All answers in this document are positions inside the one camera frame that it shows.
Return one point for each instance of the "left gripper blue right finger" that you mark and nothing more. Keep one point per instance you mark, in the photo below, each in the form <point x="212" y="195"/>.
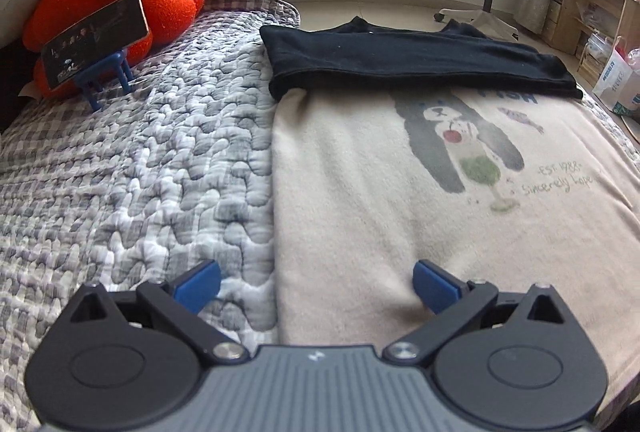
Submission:
<point x="435" y="287"/>

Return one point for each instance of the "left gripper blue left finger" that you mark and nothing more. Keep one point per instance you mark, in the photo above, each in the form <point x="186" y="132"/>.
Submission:
<point x="197" y="287"/>

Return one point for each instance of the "smartphone playing video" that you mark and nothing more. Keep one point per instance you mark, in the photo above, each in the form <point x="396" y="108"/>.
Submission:
<point x="112" y="28"/>

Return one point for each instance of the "wooden desk shelf unit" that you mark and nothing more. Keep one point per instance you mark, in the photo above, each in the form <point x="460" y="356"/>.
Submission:
<point x="587" y="29"/>

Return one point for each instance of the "white blue paper bag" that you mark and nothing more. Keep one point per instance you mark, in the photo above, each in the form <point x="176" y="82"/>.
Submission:
<point x="618" y="84"/>

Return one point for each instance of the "blue stool phone stand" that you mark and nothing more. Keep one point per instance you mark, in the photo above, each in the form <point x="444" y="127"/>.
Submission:
<point x="92" y="79"/>

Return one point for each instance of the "cream black raglan sweatshirt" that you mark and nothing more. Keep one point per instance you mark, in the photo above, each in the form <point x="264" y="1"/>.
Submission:
<point x="483" y="157"/>

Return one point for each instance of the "grey checked quilted bedcover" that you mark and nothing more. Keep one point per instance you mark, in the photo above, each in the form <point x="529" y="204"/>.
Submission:
<point x="101" y="211"/>

